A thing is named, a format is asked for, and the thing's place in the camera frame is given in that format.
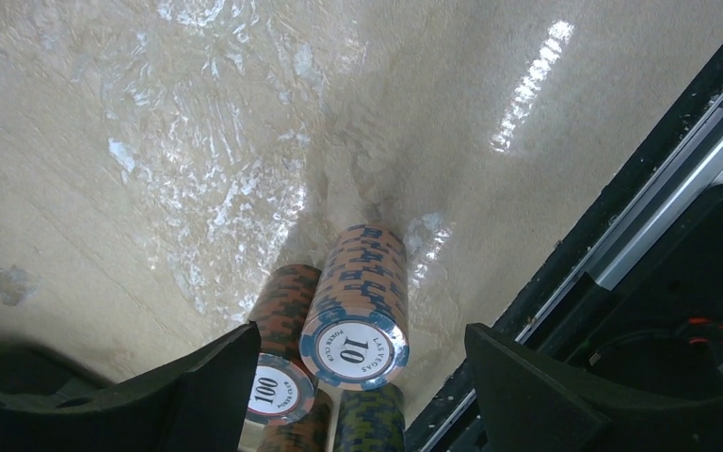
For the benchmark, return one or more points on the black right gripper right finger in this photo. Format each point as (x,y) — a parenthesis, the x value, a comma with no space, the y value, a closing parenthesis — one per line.
(654,396)

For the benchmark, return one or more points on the pink blue 10 chip stack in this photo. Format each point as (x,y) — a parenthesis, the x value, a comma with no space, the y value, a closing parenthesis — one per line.
(356,333)

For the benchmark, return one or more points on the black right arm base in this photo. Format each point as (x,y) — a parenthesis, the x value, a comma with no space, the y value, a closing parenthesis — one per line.
(661,328)

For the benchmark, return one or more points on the green dark chip stack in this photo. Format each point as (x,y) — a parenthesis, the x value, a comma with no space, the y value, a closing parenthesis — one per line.
(371,420)

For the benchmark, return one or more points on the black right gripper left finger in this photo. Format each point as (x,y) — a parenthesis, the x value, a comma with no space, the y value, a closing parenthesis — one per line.
(195,403)

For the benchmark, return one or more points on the orange black 100 chip stack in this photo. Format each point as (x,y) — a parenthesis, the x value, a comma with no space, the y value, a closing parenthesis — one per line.
(283,388)

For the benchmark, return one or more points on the orange brown chip stack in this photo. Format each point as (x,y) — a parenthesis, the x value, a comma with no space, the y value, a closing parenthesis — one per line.
(310,433)

